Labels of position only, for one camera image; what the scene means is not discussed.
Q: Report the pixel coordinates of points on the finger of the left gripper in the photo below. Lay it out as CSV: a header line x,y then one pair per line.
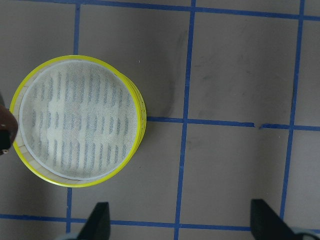
x,y
5,140

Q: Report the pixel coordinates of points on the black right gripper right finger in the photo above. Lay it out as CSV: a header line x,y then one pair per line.
x,y
265,224

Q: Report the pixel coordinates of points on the brown chocolate bun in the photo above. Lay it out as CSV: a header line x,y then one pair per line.
x,y
8,123

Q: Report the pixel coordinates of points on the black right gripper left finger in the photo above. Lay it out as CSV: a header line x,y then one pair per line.
x,y
98,225

